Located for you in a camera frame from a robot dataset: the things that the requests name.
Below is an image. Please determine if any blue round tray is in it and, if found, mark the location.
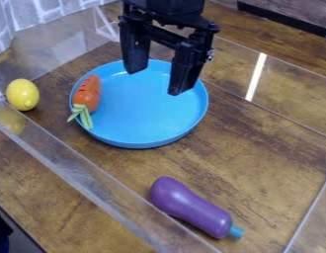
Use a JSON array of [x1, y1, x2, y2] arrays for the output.
[[86, 59, 208, 149]]

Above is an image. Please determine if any yellow toy lemon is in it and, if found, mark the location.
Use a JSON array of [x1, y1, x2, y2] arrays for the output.
[[6, 79, 41, 111]]

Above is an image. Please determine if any orange toy carrot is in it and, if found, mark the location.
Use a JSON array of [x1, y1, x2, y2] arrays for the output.
[[66, 75, 101, 129]]

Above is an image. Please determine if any clear acrylic enclosure wall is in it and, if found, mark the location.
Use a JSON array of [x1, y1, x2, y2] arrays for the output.
[[0, 4, 326, 253]]

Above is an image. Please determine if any purple toy eggplant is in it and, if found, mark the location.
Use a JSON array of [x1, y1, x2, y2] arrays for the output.
[[149, 176, 244, 239]]

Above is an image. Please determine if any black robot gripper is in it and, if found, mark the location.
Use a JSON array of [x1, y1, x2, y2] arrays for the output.
[[120, 0, 219, 96]]

